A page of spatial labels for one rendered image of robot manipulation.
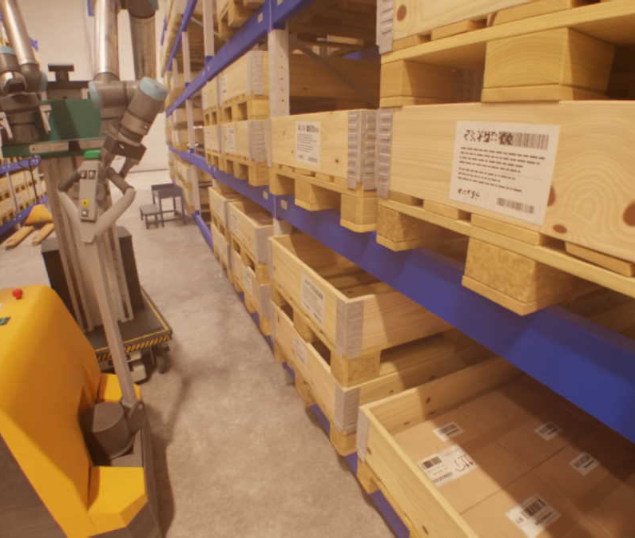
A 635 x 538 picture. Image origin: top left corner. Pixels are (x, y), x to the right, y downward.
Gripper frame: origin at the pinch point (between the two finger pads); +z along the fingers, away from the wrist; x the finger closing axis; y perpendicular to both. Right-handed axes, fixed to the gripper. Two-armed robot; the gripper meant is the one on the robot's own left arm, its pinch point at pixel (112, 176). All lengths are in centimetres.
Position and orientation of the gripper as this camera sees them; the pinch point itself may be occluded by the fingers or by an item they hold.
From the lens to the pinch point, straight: 138.1
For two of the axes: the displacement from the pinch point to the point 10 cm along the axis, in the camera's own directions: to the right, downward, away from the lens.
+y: 7.5, 6.0, -2.6
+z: -5.5, 7.9, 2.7
